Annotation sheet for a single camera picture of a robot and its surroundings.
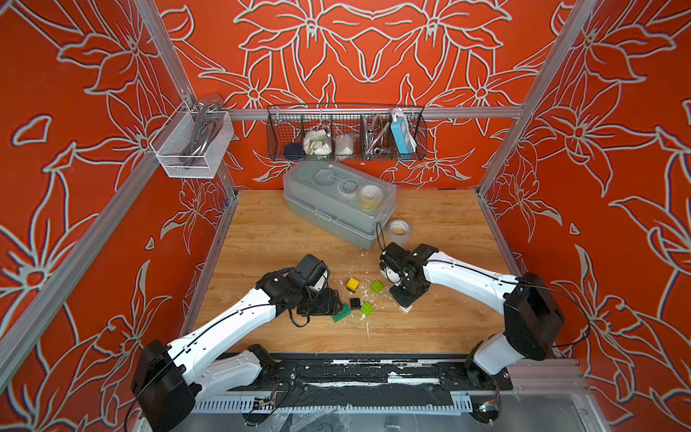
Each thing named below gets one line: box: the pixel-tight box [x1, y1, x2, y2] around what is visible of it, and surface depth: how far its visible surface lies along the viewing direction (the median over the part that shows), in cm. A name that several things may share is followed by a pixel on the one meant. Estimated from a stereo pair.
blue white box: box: [390, 109, 417, 161], surface depth 89 cm
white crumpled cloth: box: [303, 129, 333, 155], surface depth 92 cm
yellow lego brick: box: [345, 277, 360, 294], surface depth 90 cm
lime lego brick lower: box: [359, 301, 375, 316], surface depth 86 cm
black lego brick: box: [349, 297, 361, 310], surface depth 87 cm
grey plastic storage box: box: [282, 161, 398, 252], surface depth 97 cm
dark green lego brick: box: [332, 303, 352, 324], surface depth 85 cm
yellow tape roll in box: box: [358, 184, 385, 212], surface depth 94 cm
